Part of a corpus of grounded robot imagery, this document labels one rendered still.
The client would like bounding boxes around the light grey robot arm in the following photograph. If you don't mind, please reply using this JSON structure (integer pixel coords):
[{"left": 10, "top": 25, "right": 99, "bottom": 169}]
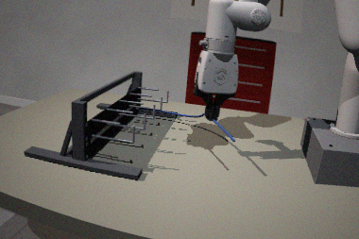
[{"left": 199, "top": 0, "right": 359, "bottom": 140}]

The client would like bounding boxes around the black metal rack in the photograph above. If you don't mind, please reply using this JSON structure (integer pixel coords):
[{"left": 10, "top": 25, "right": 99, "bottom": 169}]
[{"left": 24, "top": 71, "right": 177, "bottom": 179}]

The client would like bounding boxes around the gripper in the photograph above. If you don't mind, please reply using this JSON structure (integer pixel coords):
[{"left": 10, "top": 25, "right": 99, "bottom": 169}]
[{"left": 193, "top": 49, "right": 238, "bottom": 121}]

